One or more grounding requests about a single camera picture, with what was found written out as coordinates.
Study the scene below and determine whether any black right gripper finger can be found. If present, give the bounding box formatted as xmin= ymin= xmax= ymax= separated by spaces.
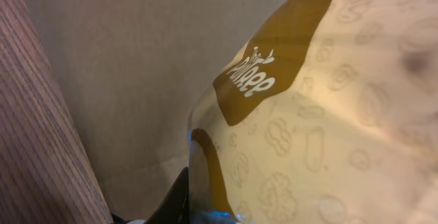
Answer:
xmin=146 ymin=167 xmax=189 ymax=224

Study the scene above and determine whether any cream brown nut bag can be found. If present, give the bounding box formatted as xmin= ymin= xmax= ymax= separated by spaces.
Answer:
xmin=188 ymin=0 xmax=437 ymax=224

